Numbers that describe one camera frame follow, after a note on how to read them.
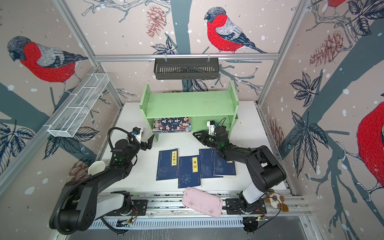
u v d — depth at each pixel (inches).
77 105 30.4
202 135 31.6
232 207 28.7
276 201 28.9
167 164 34.9
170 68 42.1
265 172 18.0
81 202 16.5
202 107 50.0
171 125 35.3
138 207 28.7
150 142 31.4
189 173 33.1
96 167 31.3
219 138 27.7
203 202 28.7
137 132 28.6
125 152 26.2
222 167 33.6
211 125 33.0
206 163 34.5
